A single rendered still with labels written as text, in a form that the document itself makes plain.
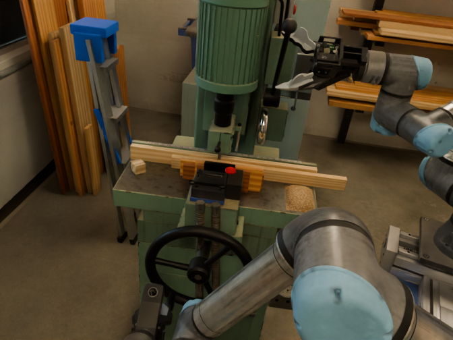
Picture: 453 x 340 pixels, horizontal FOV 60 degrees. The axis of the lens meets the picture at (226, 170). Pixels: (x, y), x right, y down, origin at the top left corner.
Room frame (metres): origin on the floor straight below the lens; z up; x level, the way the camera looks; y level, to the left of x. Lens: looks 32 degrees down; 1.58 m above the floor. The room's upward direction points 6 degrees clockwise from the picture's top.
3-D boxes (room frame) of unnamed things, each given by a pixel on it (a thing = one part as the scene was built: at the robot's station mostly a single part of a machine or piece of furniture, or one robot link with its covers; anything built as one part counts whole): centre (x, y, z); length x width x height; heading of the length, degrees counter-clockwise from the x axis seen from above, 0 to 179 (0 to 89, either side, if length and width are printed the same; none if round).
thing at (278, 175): (1.07, -0.10, 0.92); 0.55 x 0.02 x 0.04; 87
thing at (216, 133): (1.09, 0.02, 1.03); 0.14 x 0.07 x 0.09; 177
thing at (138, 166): (1.03, 0.27, 0.92); 0.03 x 0.03 x 0.03; 39
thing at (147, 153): (1.09, 0.02, 0.93); 0.60 x 0.02 x 0.05; 87
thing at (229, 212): (0.88, 0.02, 0.92); 0.15 x 0.13 x 0.09; 87
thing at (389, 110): (0.93, -0.40, 1.22); 0.11 x 0.08 x 0.11; 22
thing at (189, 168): (1.02, 0.01, 0.93); 0.25 x 0.02 x 0.05; 87
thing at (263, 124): (1.20, -0.10, 1.02); 0.12 x 0.03 x 0.12; 177
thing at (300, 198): (0.98, -0.23, 0.91); 0.12 x 0.09 x 0.03; 177
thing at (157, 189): (0.97, 0.02, 0.87); 0.61 x 0.30 x 0.06; 87
